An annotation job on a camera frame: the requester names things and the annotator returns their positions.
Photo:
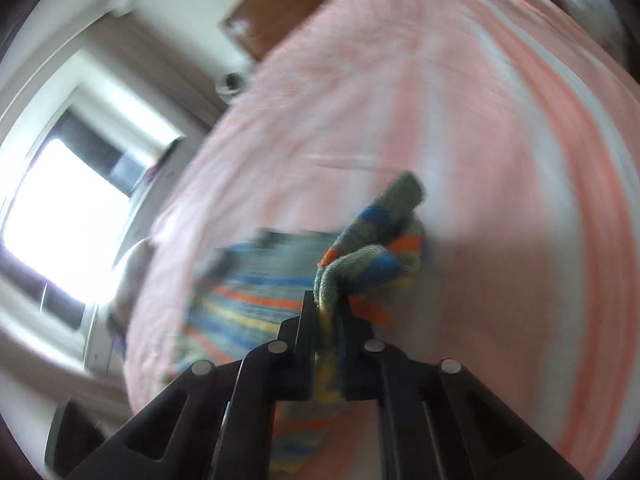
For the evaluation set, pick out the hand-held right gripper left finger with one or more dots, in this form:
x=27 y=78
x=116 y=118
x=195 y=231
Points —
x=295 y=355

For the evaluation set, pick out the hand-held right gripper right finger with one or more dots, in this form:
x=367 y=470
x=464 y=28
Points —
x=357 y=360

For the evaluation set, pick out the striped knitted sweater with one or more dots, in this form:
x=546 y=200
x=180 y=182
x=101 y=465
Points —
x=365 y=260

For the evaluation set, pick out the pink striped bed sheet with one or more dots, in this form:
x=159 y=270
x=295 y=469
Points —
x=475 y=150

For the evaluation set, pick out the window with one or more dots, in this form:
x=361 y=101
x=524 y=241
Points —
x=65 y=210

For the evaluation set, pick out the small round grey device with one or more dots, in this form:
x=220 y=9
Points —
x=230 y=85

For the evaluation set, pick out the brown curtain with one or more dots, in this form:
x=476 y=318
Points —
x=165 y=75

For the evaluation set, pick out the brown wooden headboard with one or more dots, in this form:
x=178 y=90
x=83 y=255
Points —
x=270 y=30

